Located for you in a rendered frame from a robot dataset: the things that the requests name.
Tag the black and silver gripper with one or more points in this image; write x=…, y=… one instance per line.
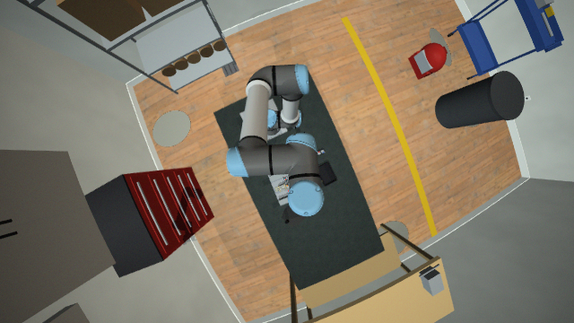
x=291, y=217

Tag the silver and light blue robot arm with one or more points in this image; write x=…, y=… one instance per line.
x=298, y=157

